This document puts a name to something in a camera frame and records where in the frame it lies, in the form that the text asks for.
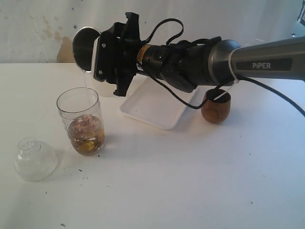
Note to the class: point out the round wooden bowl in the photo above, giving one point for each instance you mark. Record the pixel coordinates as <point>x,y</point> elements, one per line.
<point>217,106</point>

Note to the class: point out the coins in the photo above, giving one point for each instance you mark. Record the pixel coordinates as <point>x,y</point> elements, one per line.
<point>86,134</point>

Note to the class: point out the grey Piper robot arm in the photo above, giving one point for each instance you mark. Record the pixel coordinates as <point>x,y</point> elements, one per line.
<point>186,65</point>

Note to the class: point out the translucent lidded plastic container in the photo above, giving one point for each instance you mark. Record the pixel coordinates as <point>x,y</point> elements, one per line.
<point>104,89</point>

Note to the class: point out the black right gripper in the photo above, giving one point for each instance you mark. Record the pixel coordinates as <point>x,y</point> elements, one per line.
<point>126,45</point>

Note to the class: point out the white rectangular tray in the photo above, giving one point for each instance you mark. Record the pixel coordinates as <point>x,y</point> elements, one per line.
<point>152,104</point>

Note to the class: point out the clear dome lid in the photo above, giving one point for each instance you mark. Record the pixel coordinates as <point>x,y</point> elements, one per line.
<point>35,159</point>

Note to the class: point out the clear plastic shaker cup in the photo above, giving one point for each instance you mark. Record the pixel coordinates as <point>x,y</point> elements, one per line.
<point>80,111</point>

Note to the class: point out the stainless steel cup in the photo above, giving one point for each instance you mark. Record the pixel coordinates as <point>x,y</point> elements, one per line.
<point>82,47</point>

